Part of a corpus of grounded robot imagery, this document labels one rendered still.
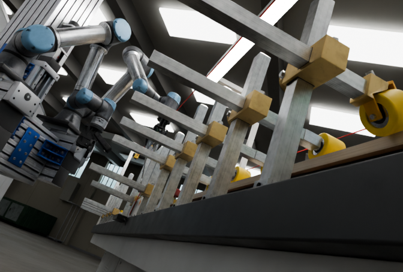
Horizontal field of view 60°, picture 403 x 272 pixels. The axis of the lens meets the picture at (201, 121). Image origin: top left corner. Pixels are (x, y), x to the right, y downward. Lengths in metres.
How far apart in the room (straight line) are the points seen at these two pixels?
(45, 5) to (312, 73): 1.78
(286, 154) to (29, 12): 1.86
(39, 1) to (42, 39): 0.64
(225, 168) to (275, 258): 0.35
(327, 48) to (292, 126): 0.14
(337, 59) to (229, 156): 0.34
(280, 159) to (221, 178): 0.25
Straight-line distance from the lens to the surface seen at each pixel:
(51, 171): 1.91
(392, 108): 0.68
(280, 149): 0.58
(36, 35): 1.63
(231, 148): 0.82
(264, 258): 0.53
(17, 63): 1.73
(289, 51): 0.61
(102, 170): 1.71
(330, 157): 0.84
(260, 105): 0.80
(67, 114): 2.05
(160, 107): 1.02
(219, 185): 0.79
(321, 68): 0.62
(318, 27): 0.73
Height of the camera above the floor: 0.55
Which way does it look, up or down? 24 degrees up
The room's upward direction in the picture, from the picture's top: 21 degrees clockwise
